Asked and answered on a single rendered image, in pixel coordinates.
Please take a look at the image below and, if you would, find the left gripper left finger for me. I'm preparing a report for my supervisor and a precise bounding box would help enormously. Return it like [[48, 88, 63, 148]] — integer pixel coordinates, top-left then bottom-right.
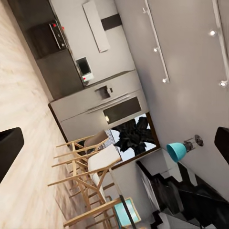
[[0, 127, 24, 183]]

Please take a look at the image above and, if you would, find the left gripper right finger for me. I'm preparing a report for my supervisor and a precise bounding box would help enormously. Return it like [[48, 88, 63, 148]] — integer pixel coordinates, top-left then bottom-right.
[[214, 126, 229, 164]]

